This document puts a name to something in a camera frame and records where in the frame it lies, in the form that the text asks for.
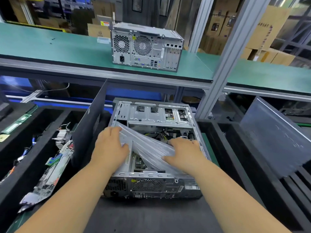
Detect person's right hand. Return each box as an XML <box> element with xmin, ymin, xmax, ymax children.
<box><xmin>162</xmin><ymin>137</ymin><xmax>210</xmax><ymax>179</ymax></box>

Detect person's left hand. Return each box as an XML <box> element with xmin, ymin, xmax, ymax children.
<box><xmin>90</xmin><ymin>126</ymin><xmax>131</xmax><ymax>175</ymax></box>

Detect clear plastic bag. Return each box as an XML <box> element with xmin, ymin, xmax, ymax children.
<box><xmin>116</xmin><ymin>121</ymin><xmax>188</xmax><ymax>177</ymax></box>

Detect grey computer case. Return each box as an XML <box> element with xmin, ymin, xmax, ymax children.
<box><xmin>103</xmin><ymin>98</ymin><xmax>212</xmax><ymax>199</ymax></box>

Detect grey side panel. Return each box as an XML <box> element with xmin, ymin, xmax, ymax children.
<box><xmin>239</xmin><ymin>97</ymin><xmax>311</xmax><ymax>179</ymax></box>

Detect person's left forearm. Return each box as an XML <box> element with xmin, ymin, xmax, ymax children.
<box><xmin>15</xmin><ymin>160</ymin><xmax>122</xmax><ymax>233</ymax></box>

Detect person's right forearm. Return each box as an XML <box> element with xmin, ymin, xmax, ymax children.
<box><xmin>187</xmin><ymin>162</ymin><xmax>292</xmax><ymax>233</ymax></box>

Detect silver backed desktop computer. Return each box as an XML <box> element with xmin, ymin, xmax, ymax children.
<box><xmin>110</xmin><ymin>22</ymin><xmax>185</xmax><ymax>72</ymax></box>

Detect black upright side panel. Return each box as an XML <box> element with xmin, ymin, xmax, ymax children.
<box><xmin>70</xmin><ymin>80</ymin><xmax>109</xmax><ymax>168</ymax></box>

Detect empty black foam tray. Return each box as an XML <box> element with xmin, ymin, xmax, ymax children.
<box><xmin>199</xmin><ymin>119</ymin><xmax>311</xmax><ymax>233</ymax></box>

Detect black foam tray with boards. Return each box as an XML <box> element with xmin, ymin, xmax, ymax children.
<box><xmin>0</xmin><ymin>106</ymin><xmax>105</xmax><ymax>233</ymax></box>

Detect narrow green circuit boards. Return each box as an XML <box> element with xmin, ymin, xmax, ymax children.
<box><xmin>0</xmin><ymin>143</ymin><xmax>35</xmax><ymax>185</ymax></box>

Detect green memory stick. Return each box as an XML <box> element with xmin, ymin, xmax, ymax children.
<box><xmin>1</xmin><ymin>114</ymin><xmax>33</xmax><ymax>134</ymax></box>

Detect green upper shelf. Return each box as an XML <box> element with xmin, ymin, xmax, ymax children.
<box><xmin>0</xmin><ymin>22</ymin><xmax>311</xmax><ymax>100</ymax></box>

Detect stack of cardboard boxes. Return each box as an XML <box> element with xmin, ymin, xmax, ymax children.
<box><xmin>199</xmin><ymin>0</ymin><xmax>311</xmax><ymax>66</ymax></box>

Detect green circuit board with cables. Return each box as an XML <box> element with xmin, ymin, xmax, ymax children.
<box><xmin>18</xmin><ymin>125</ymin><xmax>76</xmax><ymax>213</ymax></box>

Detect aluminium frame post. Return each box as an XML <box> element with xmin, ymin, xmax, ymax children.
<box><xmin>187</xmin><ymin>0</ymin><xmax>215</xmax><ymax>54</ymax></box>
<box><xmin>197</xmin><ymin>0</ymin><xmax>273</xmax><ymax>119</ymax></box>

